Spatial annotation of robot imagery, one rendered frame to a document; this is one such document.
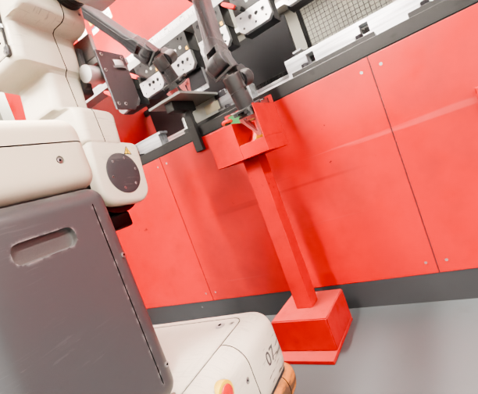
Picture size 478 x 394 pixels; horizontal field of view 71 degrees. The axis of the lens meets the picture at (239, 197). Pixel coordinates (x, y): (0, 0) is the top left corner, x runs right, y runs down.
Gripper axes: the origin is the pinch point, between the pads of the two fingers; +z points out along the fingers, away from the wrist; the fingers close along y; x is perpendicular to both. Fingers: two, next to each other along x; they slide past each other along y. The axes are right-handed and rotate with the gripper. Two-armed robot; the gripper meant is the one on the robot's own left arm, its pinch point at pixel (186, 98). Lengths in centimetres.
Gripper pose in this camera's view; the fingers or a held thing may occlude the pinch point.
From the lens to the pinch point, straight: 154.6
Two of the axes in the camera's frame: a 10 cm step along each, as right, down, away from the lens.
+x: -2.9, 6.4, -7.1
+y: -7.9, 2.6, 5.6
